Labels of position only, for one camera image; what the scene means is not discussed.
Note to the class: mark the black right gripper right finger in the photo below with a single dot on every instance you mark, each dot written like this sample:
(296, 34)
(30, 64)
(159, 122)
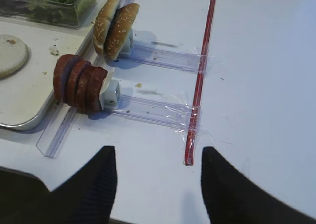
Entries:
(231, 198)

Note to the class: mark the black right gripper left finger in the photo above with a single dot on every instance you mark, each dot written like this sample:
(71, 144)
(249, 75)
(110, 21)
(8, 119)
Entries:
(87, 197)

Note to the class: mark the meat patty slice stack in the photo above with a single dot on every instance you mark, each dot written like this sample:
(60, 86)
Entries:
(77, 83)

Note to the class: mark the clear patty pusher track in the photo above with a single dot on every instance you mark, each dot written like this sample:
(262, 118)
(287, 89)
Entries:
(175, 116)

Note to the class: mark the white patty pusher block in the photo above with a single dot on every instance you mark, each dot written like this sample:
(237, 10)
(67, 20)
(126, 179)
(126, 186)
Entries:
(110, 94)

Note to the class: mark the metal baking tray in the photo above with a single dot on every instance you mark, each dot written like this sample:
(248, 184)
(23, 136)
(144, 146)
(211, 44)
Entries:
(26, 94)

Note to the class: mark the clear bun pusher track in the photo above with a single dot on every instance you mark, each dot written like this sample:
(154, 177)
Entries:
(167, 56)

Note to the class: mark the white bun pusher block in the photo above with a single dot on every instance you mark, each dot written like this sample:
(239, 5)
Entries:
(128, 44)

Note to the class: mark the bun bottom on tray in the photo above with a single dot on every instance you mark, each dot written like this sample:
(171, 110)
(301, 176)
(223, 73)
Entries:
(14, 54)

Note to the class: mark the sesame bun top front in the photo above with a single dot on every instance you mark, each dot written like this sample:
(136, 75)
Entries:
(119, 29)

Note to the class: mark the sesame bun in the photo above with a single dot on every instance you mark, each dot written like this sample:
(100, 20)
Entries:
(102, 24)
(119, 29)

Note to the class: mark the sesame bun top rear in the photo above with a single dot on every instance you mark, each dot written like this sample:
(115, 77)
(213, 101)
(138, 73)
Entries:
(102, 24)

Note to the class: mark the clear plastic salad container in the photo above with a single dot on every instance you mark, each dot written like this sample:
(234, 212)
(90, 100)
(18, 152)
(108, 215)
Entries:
(66, 13)

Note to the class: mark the red plastic rail strip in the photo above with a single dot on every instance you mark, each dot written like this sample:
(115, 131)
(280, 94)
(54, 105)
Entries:
(201, 76)

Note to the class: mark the clear rail right of tray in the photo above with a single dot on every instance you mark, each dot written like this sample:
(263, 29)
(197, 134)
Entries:
(62, 115)

